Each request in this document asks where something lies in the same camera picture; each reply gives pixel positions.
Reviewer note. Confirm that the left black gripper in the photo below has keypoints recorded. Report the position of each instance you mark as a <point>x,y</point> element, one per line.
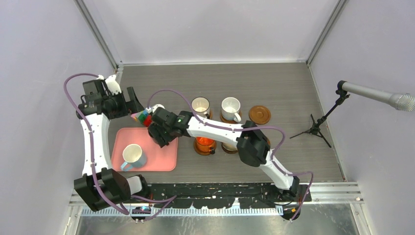
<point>133,105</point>

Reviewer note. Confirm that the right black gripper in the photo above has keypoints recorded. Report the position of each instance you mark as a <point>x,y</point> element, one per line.
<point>156,130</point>

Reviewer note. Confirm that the pink plastic tray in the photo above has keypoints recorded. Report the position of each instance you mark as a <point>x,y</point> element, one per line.
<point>158,158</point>

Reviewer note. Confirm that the brown coaster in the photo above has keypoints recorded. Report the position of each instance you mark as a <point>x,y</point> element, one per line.
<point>205,150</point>
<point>227,121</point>
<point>260,114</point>

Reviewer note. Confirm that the white mug blue handle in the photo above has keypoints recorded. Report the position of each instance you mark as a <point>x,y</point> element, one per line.
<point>134,157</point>

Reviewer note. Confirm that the orange cup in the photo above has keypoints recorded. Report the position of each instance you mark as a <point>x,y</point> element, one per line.
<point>204,141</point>

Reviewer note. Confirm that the grey cup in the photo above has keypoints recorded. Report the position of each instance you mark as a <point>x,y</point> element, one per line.
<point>201,106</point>

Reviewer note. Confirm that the beige mug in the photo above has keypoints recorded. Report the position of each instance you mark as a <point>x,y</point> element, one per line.
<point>228,148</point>

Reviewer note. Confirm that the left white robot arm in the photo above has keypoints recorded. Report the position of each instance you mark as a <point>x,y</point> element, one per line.
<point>101,186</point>

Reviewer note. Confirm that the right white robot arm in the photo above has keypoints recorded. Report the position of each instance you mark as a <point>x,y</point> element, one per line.
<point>252,145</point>

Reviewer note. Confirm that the colourful toy brick stack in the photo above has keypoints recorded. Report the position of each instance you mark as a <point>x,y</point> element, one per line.
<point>143,117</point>

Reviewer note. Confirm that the black microphone tripod stand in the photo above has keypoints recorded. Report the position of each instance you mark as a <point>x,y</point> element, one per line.
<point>315,129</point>

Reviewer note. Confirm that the grey microphone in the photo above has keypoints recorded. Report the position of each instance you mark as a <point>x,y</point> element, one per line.
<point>399,101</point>

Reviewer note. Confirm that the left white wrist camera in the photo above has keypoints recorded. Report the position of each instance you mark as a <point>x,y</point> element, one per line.
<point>112,85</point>

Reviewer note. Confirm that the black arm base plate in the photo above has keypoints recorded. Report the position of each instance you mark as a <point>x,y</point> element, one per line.
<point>222,195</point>

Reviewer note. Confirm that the aluminium frame rail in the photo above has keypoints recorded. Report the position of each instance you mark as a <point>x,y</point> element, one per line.
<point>317,194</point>

